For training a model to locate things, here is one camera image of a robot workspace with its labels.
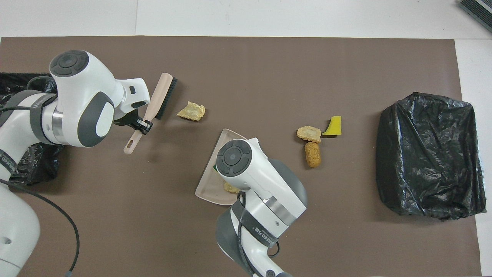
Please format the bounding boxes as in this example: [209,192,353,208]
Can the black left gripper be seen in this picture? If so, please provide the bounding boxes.
[114,111,153,134]

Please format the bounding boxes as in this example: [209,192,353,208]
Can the beige hand brush black bristles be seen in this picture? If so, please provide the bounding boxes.
[123,72,178,155]

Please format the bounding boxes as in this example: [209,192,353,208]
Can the beige plastic dustpan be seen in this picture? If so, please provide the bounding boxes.
[195,128,254,206]

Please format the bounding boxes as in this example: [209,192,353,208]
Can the black bagged bin pink spot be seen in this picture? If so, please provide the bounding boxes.
[0,72,64,186]

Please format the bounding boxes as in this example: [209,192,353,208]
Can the brown table mat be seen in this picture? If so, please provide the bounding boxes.
[0,36,482,277]

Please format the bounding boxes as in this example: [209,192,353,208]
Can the tan foam chunk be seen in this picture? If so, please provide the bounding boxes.
[296,125,322,144]

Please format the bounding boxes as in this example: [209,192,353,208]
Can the orange-brown foam cylinder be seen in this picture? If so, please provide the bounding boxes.
[304,142,321,168]

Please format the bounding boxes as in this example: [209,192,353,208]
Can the yellow curved sponge wedge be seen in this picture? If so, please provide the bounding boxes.
[322,116,342,136]

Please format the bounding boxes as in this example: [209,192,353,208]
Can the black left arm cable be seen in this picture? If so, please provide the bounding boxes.
[0,75,80,274]

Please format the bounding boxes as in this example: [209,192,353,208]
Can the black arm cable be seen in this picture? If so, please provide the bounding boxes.
[0,75,80,274]
[235,190,283,277]

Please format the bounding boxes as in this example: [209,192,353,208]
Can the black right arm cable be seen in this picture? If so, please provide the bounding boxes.
[235,190,283,277]

